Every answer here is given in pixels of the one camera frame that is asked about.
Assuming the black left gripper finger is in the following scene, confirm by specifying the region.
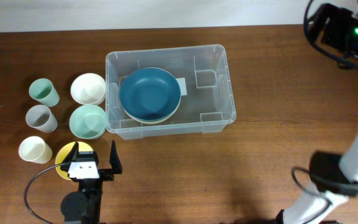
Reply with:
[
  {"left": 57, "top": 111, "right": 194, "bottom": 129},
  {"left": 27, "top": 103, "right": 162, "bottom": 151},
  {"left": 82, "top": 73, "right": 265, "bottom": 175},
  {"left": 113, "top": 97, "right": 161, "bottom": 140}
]
[
  {"left": 60, "top": 141, "right": 79, "bottom": 163},
  {"left": 109, "top": 140, "right": 122, "bottom": 174}
]

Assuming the yellow small bowl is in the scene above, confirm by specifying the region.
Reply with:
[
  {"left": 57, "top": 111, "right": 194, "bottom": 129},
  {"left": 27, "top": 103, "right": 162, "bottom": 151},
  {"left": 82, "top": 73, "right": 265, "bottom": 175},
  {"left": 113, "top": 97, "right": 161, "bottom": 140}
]
[{"left": 55, "top": 141, "right": 93, "bottom": 180}]

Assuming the mint green small bowl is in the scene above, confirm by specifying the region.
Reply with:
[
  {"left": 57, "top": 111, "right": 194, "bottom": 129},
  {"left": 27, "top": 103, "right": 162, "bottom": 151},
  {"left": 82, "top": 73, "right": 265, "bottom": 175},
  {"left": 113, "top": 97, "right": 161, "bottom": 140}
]
[{"left": 69, "top": 105, "right": 106, "bottom": 139}]

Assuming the cream large bowl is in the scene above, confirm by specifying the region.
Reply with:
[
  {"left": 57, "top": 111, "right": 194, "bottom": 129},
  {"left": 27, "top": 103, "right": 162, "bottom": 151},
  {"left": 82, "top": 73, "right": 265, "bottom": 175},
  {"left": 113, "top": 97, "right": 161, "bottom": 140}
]
[{"left": 119, "top": 67, "right": 182, "bottom": 125}]

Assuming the dark blue large bowl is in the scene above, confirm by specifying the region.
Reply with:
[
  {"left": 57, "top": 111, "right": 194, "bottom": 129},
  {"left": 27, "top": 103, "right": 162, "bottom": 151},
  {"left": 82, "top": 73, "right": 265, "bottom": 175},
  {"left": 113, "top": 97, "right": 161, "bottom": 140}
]
[{"left": 119, "top": 67, "right": 181, "bottom": 122}]

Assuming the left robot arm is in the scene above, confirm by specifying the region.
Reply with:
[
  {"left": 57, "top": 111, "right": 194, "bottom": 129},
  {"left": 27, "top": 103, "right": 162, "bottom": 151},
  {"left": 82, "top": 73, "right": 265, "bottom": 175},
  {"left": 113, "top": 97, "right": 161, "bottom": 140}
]
[{"left": 60, "top": 141, "right": 122, "bottom": 223}]

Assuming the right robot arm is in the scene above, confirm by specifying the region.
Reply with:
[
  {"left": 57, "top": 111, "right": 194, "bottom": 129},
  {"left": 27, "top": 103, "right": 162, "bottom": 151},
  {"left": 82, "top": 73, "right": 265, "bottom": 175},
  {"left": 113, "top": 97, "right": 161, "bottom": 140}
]
[{"left": 272, "top": 1, "right": 358, "bottom": 223}]

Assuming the cream cup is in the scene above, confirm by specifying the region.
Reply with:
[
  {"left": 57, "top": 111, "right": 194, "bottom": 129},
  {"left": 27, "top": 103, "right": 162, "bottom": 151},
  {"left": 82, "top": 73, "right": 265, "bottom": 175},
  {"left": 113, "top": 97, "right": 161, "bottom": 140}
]
[{"left": 18, "top": 136, "right": 53, "bottom": 164}]

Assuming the grey translucent cup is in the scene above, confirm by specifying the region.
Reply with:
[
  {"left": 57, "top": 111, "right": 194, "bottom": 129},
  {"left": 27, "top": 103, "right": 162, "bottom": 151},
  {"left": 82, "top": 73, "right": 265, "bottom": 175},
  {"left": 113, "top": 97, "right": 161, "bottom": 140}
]
[{"left": 25, "top": 105, "right": 58, "bottom": 133}]

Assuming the white small bowl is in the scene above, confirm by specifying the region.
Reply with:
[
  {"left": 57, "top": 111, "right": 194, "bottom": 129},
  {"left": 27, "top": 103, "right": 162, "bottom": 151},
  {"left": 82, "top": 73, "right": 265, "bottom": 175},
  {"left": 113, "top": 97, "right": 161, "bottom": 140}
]
[{"left": 70, "top": 73, "right": 106, "bottom": 105}]

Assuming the mint green cup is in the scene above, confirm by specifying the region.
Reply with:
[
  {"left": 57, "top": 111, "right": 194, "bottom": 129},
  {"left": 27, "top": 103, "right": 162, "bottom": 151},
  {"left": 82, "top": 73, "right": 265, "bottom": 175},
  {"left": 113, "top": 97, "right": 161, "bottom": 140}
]
[{"left": 29, "top": 78, "right": 60, "bottom": 107}]

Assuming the clear plastic storage bin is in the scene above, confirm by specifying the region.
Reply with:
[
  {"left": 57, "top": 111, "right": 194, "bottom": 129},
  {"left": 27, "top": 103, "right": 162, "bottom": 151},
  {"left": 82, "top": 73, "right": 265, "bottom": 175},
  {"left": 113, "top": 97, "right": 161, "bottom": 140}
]
[{"left": 105, "top": 44, "right": 236, "bottom": 140}]

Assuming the white label in bin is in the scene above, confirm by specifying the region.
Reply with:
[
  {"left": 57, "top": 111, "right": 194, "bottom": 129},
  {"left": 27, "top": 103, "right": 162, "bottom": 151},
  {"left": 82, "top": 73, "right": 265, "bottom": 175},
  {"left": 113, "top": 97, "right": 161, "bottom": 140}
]
[{"left": 176, "top": 78, "right": 187, "bottom": 96}]

